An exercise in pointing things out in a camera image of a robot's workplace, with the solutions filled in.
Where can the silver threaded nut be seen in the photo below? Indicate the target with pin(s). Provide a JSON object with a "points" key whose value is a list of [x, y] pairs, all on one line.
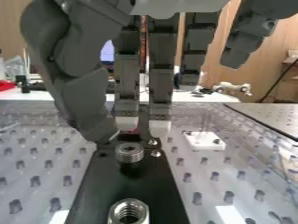
{"points": [[127, 210]]}

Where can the silver bearing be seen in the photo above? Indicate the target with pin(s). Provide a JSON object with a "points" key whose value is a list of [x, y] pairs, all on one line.
{"points": [[129, 154]]}

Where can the red tray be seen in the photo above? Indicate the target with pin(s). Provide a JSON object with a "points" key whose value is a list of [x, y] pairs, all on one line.
{"points": [[5, 86]]}

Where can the small white jointed device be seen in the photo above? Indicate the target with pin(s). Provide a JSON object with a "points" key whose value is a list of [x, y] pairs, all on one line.
{"points": [[230, 89]]}

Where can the white desk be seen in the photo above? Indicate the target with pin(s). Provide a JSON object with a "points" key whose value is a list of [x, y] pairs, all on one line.
{"points": [[26, 95]]}

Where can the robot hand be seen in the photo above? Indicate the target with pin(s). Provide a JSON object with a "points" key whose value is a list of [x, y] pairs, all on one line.
{"points": [[70, 66]]}

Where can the clear box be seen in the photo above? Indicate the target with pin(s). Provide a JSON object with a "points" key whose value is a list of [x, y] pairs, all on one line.
{"points": [[43, 133]]}

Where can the small white square plate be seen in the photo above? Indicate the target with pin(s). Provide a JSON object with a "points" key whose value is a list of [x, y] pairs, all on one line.
{"points": [[204, 140]]}

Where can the black plate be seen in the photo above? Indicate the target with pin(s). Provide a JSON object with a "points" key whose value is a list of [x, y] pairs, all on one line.
{"points": [[127, 183]]}

